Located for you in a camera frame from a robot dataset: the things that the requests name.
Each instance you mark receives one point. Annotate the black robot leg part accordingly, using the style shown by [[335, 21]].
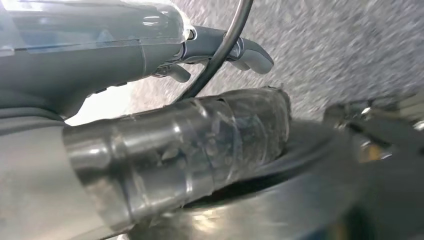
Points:
[[381, 132]]

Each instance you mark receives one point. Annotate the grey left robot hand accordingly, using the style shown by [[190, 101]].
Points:
[[82, 33]]

